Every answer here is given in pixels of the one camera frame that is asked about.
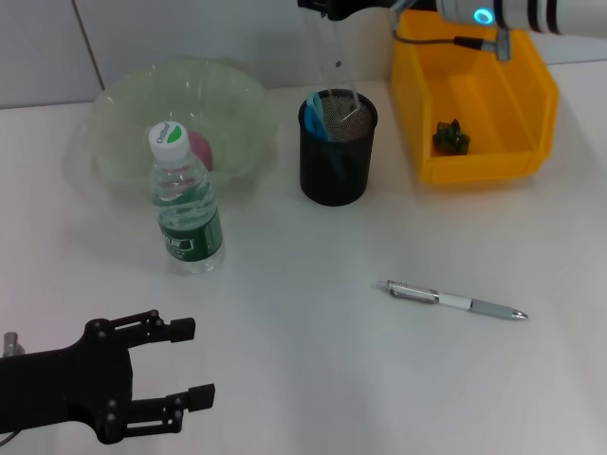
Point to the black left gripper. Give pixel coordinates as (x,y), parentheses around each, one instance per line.
(71,384)

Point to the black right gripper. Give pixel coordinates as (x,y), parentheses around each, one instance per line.
(351,5)

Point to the clear plastic ruler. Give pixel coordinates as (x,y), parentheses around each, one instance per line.
(336,61)

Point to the blue and teal scissors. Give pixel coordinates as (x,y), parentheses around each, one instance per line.
(315,121)

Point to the clear green-label water bottle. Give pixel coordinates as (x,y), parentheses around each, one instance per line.
(189,227)

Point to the pink peach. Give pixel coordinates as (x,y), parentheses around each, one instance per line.
(201,147)

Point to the green plastic wrapper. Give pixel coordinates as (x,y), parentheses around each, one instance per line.
(451,138)

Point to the silver white pen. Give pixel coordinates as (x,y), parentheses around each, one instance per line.
(455,301)

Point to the translucent green fruit bowl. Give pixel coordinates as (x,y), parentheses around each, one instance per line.
(227,109)

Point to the black mesh pen holder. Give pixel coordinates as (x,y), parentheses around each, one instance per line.
(351,161)

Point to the yellow plastic bin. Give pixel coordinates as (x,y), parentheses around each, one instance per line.
(502,95)

